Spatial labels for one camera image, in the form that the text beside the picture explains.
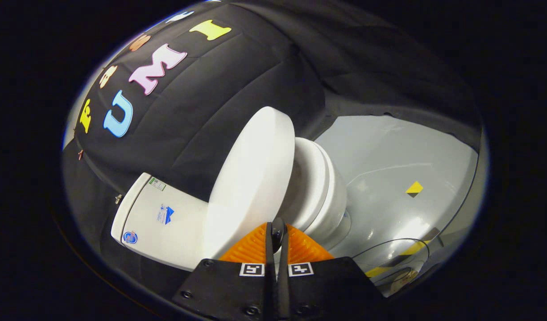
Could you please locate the white toilet lid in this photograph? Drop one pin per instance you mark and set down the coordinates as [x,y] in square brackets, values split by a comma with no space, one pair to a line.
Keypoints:
[251,178]

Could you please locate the yellow black tape square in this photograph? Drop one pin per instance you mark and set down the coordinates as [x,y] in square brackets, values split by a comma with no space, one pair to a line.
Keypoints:
[414,188]

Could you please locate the black backdrop cloth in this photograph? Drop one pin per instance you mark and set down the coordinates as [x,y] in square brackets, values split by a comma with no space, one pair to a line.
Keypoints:
[220,89]

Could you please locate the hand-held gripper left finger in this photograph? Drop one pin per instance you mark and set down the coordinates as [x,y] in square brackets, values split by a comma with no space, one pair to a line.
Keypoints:
[238,290]

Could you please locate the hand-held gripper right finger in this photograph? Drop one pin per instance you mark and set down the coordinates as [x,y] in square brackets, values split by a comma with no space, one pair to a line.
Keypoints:
[327,290]

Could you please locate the yellow black tape strip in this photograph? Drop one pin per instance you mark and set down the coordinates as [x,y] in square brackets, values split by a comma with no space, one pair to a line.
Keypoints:
[409,249]

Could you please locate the silver cloth clip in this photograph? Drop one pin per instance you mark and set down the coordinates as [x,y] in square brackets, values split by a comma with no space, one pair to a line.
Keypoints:
[118,198]

